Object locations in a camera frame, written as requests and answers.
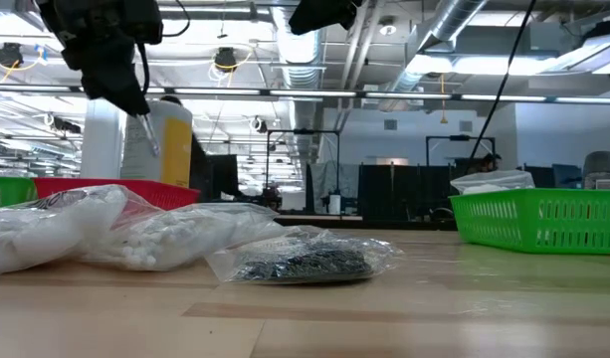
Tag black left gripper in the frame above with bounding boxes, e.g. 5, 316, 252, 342
35, 0, 151, 118

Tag vanity pack cotton bag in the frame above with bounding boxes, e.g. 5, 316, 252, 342
449, 169, 536, 196
0, 184, 164, 276
79, 201, 289, 272

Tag clear bag black hair net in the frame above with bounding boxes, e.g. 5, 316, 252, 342
204, 226, 404, 285

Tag white yellow wipes canister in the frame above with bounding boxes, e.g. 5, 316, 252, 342
119, 98, 194, 189

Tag red plastic basket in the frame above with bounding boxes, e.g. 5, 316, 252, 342
33, 177, 202, 211

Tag dark computer monitor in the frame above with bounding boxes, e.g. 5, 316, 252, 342
207, 154, 240, 198

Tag green plastic basket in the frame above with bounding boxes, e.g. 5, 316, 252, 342
0, 176, 39, 211
448, 187, 610, 256

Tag black partition panels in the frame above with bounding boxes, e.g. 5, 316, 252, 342
358, 163, 458, 221

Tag grey chair back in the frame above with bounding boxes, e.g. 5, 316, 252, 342
581, 150, 610, 192

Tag black camera cable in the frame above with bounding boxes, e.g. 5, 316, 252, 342
467, 0, 538, 168
136, 0, 192, 96

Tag silver ribbed ventilation duct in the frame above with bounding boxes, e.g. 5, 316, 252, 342
272, 4, 321, 160

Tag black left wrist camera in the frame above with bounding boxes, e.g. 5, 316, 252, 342
120, 0, 165, 46

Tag black ceiling cable reel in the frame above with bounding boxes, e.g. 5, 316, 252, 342
213, 47, 239, 74
0, 42, 25, 69

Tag black background rig frame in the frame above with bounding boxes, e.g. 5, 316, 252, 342
425, 134, 498, 175
266, 128, 341, 220

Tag silver spiral ventilation duct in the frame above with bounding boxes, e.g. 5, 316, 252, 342
386, 0, 488, 94

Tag yellow hanging cord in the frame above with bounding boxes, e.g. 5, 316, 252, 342
438, 74, 449, 125

